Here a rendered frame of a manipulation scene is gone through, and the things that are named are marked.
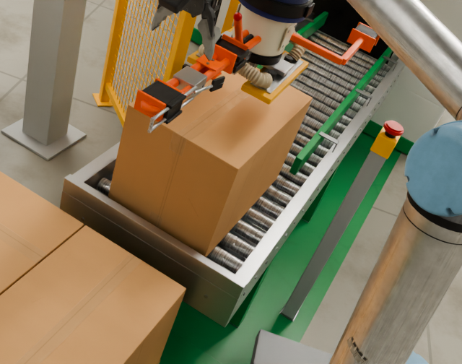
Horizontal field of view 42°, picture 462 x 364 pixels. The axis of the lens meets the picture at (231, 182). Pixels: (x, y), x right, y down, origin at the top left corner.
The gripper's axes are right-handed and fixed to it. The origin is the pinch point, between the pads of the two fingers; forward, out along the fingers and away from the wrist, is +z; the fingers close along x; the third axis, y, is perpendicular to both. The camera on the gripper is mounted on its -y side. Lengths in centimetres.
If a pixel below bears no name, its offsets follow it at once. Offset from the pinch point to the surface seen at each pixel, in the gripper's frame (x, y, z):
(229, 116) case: 0, 49, 42
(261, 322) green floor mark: -39, 67, 136
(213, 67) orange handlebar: -1.0, 21.1, 12.5
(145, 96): 2.4, -5.4, 12.0
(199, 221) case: -9, 28, 67
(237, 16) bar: 0.7, 31.8, 1.9
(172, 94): -1.6, -0.2, 11.6
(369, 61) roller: -13, 240, 83
